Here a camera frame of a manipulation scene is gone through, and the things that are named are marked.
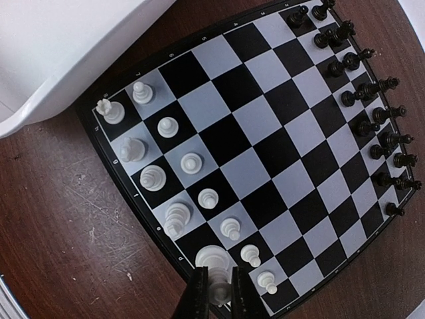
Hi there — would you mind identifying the white chess pawn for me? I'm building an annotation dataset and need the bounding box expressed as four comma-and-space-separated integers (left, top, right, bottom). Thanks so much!
132, 81, 154, 104
220, 217, 241, 241
157, 117, 179, 138
180, 152, 203, 175
198, 188, 218, 209
240, 245, 261, 268
257, 271, 278, 294

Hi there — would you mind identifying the front aluminium rail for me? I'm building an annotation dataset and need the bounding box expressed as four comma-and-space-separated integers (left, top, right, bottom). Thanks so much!
0, 276, 29, 319

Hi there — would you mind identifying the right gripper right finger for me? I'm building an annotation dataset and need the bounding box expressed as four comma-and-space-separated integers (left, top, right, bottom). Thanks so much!
231, 266, 257, 318

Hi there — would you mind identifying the black chess pieces row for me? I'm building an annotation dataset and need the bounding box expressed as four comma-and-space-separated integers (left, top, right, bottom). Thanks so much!
266, 1, 422, 221

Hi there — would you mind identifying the white chess king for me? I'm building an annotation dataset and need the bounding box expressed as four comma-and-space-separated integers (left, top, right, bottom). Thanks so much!
195, 245, 231, 305

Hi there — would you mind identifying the white rectangular tray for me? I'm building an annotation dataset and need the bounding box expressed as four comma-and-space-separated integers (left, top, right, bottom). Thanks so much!
1, 1, 172, 137

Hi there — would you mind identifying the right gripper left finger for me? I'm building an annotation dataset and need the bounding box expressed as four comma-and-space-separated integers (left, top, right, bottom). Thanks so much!
172, 266, 209, 319

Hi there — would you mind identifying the white chess bishop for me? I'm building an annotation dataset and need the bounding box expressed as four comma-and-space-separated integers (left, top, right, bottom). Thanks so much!
139, 165, 167, 191

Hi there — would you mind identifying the black and white chessboard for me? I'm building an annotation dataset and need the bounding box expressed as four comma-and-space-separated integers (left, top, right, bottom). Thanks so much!
77, 1, 399, 318

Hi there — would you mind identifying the white chess piece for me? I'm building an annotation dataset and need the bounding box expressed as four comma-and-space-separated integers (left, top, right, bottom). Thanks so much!
120, 137, 145, 163
96, 99, 126, 125

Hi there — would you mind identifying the white chess queen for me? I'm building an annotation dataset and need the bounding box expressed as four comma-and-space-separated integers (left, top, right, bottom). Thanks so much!
163, 202, 191, 240

